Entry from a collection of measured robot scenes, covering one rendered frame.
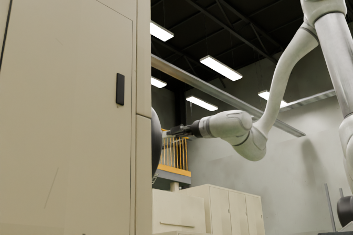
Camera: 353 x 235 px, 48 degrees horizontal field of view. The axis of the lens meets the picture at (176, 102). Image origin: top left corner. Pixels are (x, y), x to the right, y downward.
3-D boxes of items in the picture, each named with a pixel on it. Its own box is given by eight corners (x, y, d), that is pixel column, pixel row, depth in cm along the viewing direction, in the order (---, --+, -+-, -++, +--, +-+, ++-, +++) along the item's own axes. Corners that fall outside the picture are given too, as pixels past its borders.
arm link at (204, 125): (208, 112, 158) (197, 115, 162) (208, 134, 155) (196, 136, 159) (222, 118, 164) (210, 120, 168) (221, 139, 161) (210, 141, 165)
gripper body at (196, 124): (210, 121, 167) (194, 125, 174) (198, 116, 162) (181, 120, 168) (210, 139, 165) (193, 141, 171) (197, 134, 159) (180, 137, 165)
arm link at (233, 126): (205, 130, 154) (223, 148, 161) (238, 125, 144) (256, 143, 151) (211, 108, 160) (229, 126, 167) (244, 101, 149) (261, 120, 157)
